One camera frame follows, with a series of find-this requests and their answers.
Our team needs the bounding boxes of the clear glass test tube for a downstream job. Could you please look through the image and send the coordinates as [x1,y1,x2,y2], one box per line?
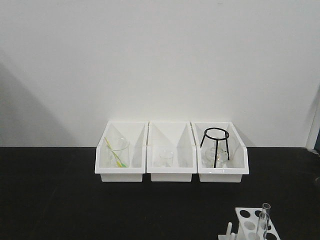
[255,211,270,240]

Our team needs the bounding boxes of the white test tube rack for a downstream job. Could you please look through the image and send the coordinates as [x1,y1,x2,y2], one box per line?
[218,207,280,240]

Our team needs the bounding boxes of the middle white storage bin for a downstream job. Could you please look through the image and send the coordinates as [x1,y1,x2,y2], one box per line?
[146,121,197,182]

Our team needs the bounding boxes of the white storage bin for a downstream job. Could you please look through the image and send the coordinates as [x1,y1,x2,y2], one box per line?
[94,121,149,182]
[191,122,250,183]
[146,121,197,182]

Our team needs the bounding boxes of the small clear glass beaker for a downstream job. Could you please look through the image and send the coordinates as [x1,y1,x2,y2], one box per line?
[159,149,174,168]

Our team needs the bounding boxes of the glass beaker with stirrer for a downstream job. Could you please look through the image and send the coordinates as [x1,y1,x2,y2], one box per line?
[104,137,130,168]

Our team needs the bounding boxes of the left white storage bin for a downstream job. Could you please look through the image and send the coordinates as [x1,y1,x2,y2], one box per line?
[94,121,149,182]

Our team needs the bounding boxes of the clear glass flask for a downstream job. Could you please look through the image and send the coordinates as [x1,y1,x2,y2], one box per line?
[202,146,229,168]

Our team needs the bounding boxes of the right white storage bin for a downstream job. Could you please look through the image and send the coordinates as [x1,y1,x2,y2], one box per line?
[191,122,250,183]

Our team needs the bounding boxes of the black wire tripod stand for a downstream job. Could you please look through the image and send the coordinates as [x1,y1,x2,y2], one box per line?
[200,127,230,160]

